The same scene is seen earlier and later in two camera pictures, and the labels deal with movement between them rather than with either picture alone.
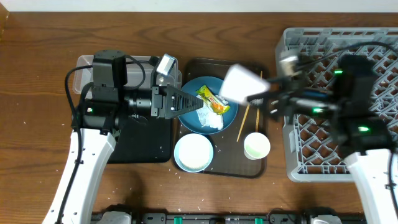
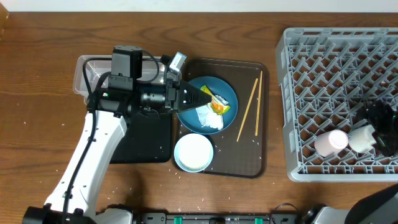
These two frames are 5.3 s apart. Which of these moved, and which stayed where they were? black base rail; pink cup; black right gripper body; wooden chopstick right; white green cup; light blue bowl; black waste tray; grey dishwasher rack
Moved: black right gripper body; white green cup; pink cup
Stayed: black base rail; light blue bowl; wooden chopstick right; black waste tray; grey dishwasher rack
